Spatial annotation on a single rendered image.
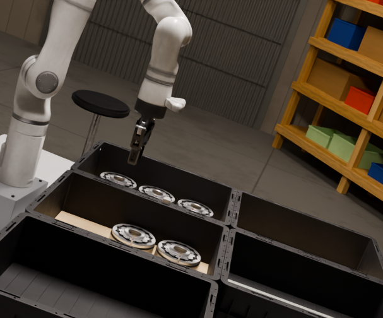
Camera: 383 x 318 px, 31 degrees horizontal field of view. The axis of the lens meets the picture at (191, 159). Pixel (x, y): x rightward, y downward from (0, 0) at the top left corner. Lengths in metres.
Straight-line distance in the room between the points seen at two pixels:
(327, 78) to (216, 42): 1.30
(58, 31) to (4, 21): 6.15
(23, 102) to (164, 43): 0.40
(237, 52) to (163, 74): 5.39
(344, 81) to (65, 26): 4.66
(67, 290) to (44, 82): 0.57
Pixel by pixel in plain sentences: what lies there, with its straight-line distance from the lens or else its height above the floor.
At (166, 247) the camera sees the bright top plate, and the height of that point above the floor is 0.86.
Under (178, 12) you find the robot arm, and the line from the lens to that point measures 1.64.
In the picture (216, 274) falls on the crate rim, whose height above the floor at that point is 0.93.
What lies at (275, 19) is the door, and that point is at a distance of 6.91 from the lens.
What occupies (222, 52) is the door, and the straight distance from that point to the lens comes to 7.00.
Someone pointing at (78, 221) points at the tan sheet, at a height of 0.83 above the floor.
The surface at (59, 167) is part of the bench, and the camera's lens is 2.27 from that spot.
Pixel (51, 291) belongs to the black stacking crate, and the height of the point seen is 0.83.
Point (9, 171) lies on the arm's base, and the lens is 1.77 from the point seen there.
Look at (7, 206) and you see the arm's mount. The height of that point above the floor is 0.78.
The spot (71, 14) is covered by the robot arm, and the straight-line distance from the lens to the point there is 1.66.
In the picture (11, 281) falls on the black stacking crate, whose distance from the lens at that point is 1.31.
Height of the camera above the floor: 1.49
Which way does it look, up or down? 16 degrees down
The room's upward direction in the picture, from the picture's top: 19 degrees clockwise
